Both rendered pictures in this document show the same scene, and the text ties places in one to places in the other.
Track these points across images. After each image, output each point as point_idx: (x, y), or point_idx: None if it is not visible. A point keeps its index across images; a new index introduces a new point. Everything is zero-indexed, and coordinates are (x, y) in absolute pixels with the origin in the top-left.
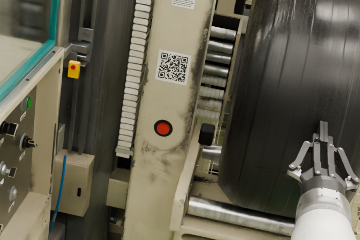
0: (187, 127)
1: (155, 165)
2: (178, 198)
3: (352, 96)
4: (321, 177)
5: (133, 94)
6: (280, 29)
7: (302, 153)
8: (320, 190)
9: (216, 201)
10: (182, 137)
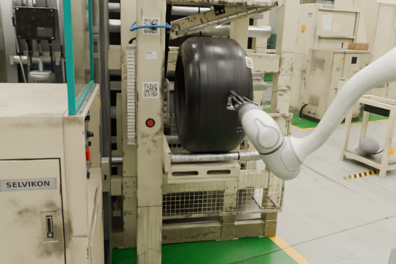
0: (162, 119)
1: (149, 144)
2: (167, 152)
3: (240, 77)
4: (244, 102)
5: (132, 108)
6: (201, 55)
7: (230, 100)
8: (247, 105)
9: (184, 152)
10: (160, 125)
